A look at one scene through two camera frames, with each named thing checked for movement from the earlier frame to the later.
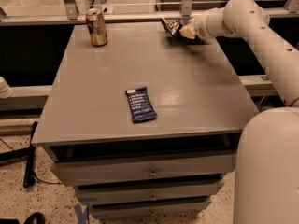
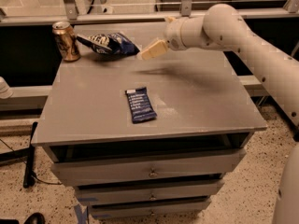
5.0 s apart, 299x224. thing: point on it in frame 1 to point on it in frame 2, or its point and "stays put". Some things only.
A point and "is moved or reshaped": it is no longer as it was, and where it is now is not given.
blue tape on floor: (80, 214) stays put
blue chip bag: (173, 24) is moved or reshaped
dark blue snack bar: (140, 105) stays put
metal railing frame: (68, 10) stays put
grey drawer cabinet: (145, 126) stays put
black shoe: (36, 217) stays put
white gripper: (200, 26) to (173, 35)
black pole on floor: (29, 173) stays put
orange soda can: (96, 25) to (67, 41)
